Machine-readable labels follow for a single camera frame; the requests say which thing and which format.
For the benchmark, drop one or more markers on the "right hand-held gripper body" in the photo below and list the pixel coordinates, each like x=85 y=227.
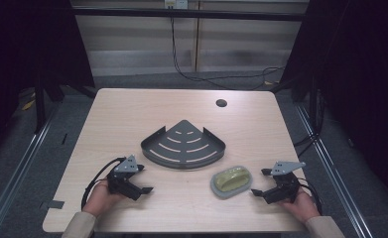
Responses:
x=282 y=190

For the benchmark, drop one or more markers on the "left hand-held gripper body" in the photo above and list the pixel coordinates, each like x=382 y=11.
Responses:
x=123 y=183

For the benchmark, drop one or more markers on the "person's right hand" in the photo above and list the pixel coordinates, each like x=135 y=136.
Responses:
x=300 y=206

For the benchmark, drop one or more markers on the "person's left hand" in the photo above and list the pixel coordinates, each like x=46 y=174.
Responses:
x=99 y=200

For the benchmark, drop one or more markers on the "yellow-green soap bar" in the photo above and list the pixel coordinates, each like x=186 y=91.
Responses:
x=231 y=180

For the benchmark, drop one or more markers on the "dark grey metal corner shelf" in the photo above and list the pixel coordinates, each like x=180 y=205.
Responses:
x=183 y=151

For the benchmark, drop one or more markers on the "grey tape patch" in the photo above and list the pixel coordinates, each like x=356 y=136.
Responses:
x=56 y=204

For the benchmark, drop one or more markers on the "small black tape strip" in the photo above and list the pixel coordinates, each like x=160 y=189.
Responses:
x=64 y=139

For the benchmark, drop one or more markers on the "black metal stand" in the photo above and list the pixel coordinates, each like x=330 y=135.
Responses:
x=40 y=105

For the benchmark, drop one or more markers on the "yellow tape piece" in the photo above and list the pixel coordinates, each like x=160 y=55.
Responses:
x=28 y=105

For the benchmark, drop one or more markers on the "black curtain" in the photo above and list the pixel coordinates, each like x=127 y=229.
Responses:
x=23 y=49
x=363 y=82

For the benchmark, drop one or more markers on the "metal floor rail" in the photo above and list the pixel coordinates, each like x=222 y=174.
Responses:
x=333 y=172
x=19 y=172

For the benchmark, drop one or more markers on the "black horizontal frame bar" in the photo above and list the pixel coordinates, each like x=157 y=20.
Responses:
x=188 y=14

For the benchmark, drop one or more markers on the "white wall outlet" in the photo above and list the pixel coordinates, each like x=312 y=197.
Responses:
x=176 y=3

